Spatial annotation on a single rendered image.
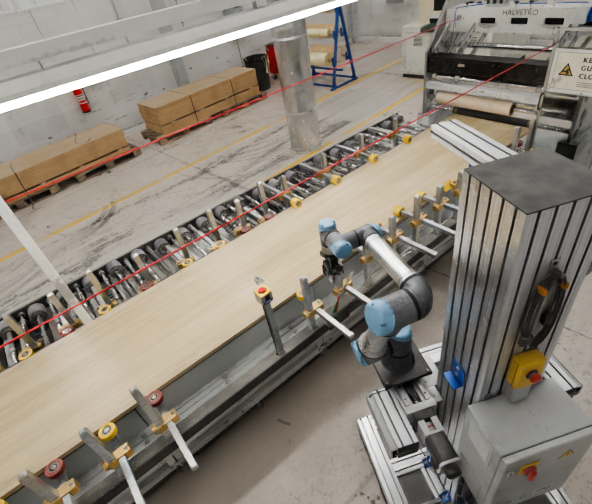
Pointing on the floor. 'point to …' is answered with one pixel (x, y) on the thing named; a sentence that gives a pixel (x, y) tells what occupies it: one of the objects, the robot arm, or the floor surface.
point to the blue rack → (336, 54)
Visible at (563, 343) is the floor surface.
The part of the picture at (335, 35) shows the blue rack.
